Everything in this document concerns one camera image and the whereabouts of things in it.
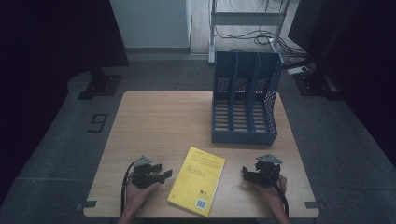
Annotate blue plastic file rack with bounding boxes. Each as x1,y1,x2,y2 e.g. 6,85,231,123
211,50,285,147

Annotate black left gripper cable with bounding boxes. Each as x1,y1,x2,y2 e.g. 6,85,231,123
120,161,138,217

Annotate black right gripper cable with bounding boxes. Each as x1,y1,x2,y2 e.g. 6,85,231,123
264,173,290,217

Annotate yellow book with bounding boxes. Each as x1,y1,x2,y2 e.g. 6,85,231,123
166,146,226,218

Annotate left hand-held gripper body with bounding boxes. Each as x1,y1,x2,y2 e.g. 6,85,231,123
131,154,162,189

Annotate black monitor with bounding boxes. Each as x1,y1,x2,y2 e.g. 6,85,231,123
287,0,316,53

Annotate white power strip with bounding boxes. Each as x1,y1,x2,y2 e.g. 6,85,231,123
286,65,310,77

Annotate black stand base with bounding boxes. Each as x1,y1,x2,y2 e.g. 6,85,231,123
293,63,344,102
77,66,123,101

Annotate tangle of black floor cables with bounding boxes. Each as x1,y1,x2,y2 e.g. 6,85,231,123
214,26,308,60

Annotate white metal stand frame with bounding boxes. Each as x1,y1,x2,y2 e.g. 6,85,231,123
207,0,292,65

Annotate person's left hand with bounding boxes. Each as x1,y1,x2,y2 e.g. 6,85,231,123
125,172,162,213

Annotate dark curtain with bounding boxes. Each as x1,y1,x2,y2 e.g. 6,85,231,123
311,0,396,169
0,0,131,207

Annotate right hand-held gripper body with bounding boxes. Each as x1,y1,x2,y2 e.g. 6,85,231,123
253,154,284,189

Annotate person's right hand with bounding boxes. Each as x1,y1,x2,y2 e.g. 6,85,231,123
253,174,289,213

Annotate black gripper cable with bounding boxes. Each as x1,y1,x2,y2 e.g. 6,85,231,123
264,173,290,217
120,161,138,217

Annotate grey tape piece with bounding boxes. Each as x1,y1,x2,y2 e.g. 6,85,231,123
304,201,325,210
76,200,98,211

